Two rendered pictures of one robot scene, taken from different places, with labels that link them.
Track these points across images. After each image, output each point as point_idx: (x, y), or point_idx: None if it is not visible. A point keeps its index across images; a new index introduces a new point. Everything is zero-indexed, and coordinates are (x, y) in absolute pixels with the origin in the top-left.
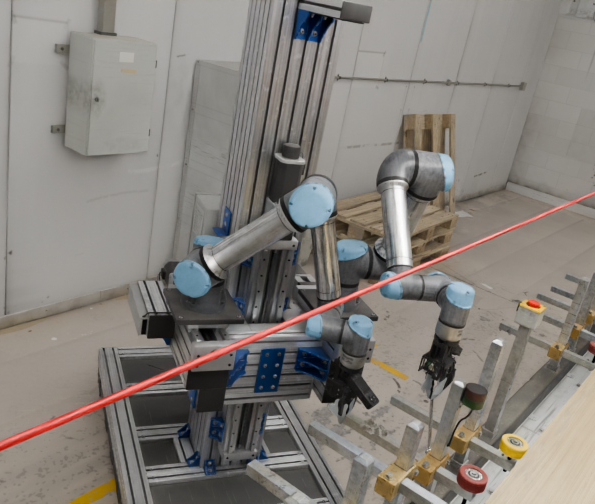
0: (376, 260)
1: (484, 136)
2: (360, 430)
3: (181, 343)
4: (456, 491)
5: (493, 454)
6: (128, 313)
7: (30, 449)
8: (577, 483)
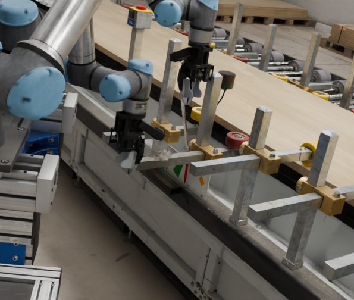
0: (41, 13)
1: None
2: (153, 165)
3: None
4: (231, 156)
5: (192, 128)
6: None
7: None
8: (244, 111)
